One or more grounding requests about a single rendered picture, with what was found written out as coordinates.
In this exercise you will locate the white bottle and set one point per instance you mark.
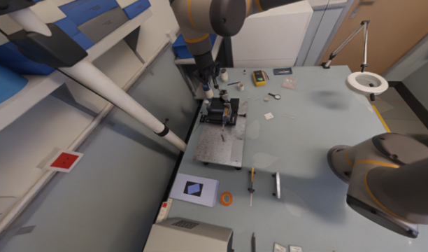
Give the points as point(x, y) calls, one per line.
point(224, 75)

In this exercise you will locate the yellow multimeter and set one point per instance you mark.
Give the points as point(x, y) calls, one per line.
point(259, 77)

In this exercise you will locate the white square chip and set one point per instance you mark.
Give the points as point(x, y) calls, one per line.
point(269, 115)

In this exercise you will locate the white tape roll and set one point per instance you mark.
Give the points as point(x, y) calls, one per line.
point(240, 86)

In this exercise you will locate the white cabinet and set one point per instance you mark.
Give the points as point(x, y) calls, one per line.
point(270, 35)

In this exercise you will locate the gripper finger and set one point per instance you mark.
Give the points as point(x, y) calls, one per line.
point(203, 83)
point(215, 83)

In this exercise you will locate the black pen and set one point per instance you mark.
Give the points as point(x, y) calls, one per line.
point(233, 83)

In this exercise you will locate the white blue cylinder knob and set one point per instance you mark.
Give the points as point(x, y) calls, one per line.
point(208, 92)

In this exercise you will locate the silver tweezers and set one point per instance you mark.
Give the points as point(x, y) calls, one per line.
point(289, 116)

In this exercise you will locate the blue black tray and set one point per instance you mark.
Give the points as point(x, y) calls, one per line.
point(282, 71)

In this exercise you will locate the white packet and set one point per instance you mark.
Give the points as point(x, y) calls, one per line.
point(279, 248)
point(295, 248)

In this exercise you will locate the white shelf unit blue bins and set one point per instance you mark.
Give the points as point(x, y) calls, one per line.
point(11, 73)

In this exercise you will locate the black hand tool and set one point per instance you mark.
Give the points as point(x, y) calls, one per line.
point(253, 243)

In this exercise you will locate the grey perforated breadboard plate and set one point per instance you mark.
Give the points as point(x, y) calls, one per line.
point(219, 147)

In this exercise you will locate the black probe station body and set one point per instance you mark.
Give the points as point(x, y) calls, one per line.
point(219, 110)

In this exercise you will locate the black boom clamp block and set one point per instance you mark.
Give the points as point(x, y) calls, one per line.
point(48, 47)

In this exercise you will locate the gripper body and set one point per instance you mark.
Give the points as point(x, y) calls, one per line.
point(204, 64)

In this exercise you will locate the blue bin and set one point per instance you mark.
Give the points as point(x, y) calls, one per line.
point(179, 47)

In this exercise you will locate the black magnifying glass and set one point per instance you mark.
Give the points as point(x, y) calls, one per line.
point(276, 96)

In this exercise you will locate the white boom tube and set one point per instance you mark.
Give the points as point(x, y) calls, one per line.
point(109, 89)

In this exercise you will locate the probe needle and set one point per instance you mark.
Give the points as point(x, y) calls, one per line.
point(222, 134)

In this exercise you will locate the white power strip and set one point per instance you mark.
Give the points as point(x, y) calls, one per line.
point(164, 210)

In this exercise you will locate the white paper black square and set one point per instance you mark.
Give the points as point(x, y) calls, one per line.
point(207, 196)

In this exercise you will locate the brown door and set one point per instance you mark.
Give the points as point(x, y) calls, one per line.
point(392, 31)

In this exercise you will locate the red square sign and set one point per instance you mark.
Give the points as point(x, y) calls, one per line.
point(64, 160)

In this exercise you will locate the beige instrument box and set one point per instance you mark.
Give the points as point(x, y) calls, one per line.
point(189, 238)

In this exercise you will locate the white round disc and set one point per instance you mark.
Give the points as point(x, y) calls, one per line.
point(266, 99)

